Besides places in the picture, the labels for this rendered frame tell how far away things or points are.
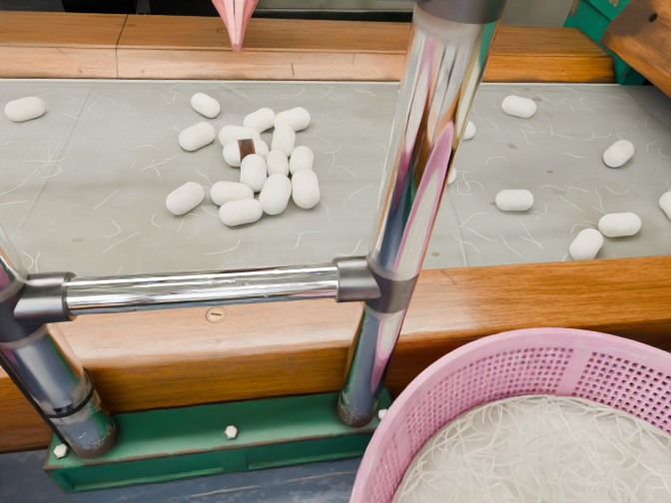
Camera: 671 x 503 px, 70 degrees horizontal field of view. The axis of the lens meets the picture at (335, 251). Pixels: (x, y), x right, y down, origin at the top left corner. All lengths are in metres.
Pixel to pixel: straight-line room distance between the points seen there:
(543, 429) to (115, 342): 0.25
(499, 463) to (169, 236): 0.26
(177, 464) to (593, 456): 0.24
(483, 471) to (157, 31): 0.53
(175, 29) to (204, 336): 0.42
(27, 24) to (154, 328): 0.44
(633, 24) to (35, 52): 0.62
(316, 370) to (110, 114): 0.33
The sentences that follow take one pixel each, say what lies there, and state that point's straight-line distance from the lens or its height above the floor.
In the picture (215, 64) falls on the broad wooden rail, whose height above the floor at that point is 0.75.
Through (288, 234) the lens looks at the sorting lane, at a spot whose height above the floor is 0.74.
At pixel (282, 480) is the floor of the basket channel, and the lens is 0.33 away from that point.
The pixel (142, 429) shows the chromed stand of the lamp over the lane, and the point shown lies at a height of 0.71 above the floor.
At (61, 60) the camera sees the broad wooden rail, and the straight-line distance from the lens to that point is 0.59.
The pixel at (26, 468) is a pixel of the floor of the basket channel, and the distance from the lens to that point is 0.37.
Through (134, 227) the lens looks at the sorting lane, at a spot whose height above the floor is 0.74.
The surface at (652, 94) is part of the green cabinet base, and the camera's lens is 0.73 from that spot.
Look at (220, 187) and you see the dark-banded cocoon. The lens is 0.38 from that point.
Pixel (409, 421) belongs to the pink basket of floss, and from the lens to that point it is 0.27.
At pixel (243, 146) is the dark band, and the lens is 0.41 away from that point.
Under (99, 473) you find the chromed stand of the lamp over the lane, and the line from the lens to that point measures 0.33.
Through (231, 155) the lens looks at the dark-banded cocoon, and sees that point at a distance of 0.41.
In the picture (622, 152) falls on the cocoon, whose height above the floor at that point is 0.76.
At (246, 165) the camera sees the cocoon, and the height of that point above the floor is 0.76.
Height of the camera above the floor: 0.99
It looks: 46 degrees down
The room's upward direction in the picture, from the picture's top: 7 degrees clockwise
